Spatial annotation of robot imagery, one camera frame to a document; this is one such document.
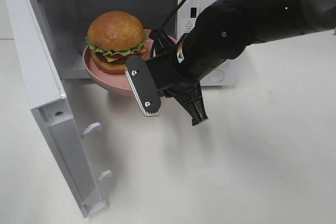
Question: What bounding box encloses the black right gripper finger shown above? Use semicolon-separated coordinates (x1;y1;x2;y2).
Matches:
170;82;208;126
150;29;177;59

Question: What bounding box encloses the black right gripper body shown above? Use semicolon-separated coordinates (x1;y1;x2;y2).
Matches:
146;54;210;97

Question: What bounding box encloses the round white door button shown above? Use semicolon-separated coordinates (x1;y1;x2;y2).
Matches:
208;70;225;83

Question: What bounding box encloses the burger with lettuce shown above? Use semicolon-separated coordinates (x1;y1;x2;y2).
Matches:
86;10;146;74

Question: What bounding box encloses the pink round plate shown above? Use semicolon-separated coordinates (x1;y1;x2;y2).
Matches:
81;28;178;98

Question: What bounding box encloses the white microwave door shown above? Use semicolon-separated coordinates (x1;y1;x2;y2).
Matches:
6;0;111;218

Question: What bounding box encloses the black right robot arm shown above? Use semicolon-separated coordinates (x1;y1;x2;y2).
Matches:
143;0;335;124

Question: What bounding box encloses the white warning label sticker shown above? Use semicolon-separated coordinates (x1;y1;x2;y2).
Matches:
181;18;196;34

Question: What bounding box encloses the white microwave oven body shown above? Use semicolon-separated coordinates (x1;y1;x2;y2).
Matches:
10;0;257;87

